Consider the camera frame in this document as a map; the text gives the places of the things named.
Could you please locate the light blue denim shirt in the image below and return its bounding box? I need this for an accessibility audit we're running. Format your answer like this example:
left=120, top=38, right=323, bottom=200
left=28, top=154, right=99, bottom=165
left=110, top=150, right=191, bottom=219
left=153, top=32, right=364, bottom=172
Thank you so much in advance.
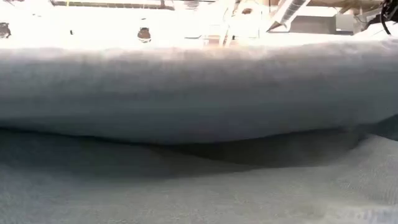
left=0, top=35, right=398, bottom=224

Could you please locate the black round ceiling fixture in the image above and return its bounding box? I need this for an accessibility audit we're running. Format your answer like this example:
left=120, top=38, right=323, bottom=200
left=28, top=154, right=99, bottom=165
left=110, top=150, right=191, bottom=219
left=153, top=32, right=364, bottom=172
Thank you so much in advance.
left=137, top=27, right=152, bottom=44
left=0, top=21, right=12, bottom=40

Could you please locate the silver ventilation duct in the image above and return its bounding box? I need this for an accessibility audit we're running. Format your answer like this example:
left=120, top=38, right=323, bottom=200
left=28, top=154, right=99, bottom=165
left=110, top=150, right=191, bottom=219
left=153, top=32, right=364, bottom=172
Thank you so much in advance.
left=266, top=0, right=312, bottom=32

